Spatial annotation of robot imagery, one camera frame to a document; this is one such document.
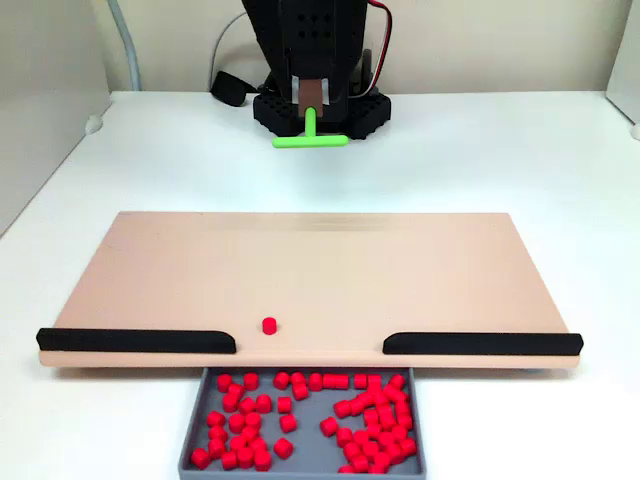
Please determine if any thick white cable tube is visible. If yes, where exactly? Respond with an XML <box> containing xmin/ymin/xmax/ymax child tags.
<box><xmin>106</xmin><ymin>0</ymin><xmax>142</xmax><ymax>92</ymax></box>

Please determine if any red black white servo cable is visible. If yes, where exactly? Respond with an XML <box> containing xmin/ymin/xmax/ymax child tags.
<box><xmin>366</xmin><ymin>0</ymin><xmax>394</xmax><ymax>97</ymax></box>

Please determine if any white desk partition panel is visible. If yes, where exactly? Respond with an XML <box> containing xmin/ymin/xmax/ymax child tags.
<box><xmin>0</xmin><ymin>0</ymin><xmax>113</xmax><ymax>237</ymax></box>
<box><xmin>605</xmin><ymin>0</ymin><xmax>640</xmax><ymax>126</ymax></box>

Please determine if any thin white cable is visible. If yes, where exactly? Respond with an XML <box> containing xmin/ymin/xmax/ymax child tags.
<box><xmin>208</xmin><ymin>10</ymin><xmax>247</xmax><ymax>92</ymax></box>

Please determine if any black edge rail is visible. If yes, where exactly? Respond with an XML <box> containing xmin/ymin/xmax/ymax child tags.
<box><xmin>382</xmin><ymin>331</ymin><xmax>585</xmax><ymax>357</ymax></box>
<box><xmin>35</xmin><ymin>327</ymin><xmax>237</xmax><ymax>355</ymax></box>

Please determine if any grey tray container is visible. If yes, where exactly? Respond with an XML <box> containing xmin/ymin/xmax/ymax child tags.
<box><xmin>178</xmin><ymin>366</ymin><xmax>428</xmax><ymax>475</ymax></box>

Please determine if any beige flat board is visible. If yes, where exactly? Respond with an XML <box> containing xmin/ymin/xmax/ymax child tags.
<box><xmin>37</xmin><ymin>210</ymin><xmax>584</xmax><ymax>374</ymax></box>

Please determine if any green T-shaped pusher tool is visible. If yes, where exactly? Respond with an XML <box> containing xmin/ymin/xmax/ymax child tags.
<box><xmin>271</xmin><ymin>78</ymin><xmax>350</xmax><ymax>150</ymax></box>

